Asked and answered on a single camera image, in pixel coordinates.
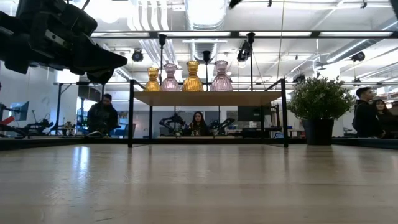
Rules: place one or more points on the black aluminium rig frame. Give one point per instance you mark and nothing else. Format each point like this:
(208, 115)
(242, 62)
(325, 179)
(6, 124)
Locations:
(18, 143)

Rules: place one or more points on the amber ribbed glass candle holder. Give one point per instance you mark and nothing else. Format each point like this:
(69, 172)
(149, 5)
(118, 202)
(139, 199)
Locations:
(152, 85)
(192, 83)

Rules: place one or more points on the person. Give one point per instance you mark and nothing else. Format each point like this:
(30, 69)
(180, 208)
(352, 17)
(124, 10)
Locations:
(387, 121)
(102, 118)
(197, 127)
(367, 118)

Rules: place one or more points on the red black background robot arm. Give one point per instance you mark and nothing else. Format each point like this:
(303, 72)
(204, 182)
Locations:
(7, 120)

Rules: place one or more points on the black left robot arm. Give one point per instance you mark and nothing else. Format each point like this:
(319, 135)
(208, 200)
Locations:
(12, 46)

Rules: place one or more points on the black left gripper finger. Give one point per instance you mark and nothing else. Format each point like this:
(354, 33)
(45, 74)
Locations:
(96, 59)
(100, 77)

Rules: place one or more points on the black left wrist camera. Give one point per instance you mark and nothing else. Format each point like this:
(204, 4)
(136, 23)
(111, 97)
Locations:
(79, 20)

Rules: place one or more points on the black overhead camera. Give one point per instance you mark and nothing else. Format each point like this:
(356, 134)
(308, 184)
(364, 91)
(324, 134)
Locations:
(243, 53)

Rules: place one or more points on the background computer monitor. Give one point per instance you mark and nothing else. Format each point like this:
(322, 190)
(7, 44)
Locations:
(20, 111)

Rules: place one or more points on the tall black metal candlestick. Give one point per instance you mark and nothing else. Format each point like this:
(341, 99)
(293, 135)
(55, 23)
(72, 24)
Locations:
(162, 40)
(250, 38)

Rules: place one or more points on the green potted plant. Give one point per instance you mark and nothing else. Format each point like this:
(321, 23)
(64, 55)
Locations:
(320, 102)

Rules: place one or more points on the black ceiling spotlight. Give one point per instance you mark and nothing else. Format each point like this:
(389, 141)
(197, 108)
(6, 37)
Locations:
(137, 56)
(358, 56)

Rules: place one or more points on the black background monitor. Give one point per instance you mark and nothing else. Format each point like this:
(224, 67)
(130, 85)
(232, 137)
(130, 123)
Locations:
(250, 113)

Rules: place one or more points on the black background robot arm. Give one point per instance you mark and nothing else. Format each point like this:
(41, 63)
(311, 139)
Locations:
(222, 124)
(172, 119)

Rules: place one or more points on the wooden shelf with black frame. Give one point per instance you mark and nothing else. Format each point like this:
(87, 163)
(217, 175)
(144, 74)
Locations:
(202, 98)

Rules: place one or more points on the pink ribbed glass candle holder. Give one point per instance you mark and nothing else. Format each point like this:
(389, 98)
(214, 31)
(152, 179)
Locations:
(221, 83)
(170, 84)

